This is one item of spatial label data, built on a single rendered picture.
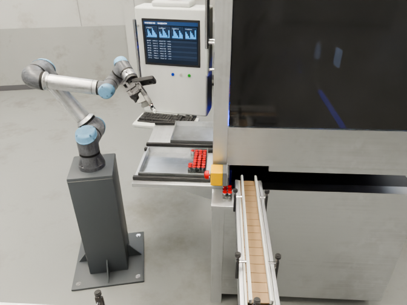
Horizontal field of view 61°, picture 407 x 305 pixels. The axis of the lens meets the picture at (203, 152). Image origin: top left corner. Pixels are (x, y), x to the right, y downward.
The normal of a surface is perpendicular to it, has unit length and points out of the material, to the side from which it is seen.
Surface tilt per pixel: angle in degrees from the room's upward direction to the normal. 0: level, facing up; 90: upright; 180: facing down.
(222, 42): 90
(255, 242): 0
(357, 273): 90
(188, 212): 0
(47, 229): 0
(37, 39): 90
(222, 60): 90
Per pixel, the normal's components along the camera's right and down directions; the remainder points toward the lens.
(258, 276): 0.00, -0.86
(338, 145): -0.06, 0.51
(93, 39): 0.15, 0.51
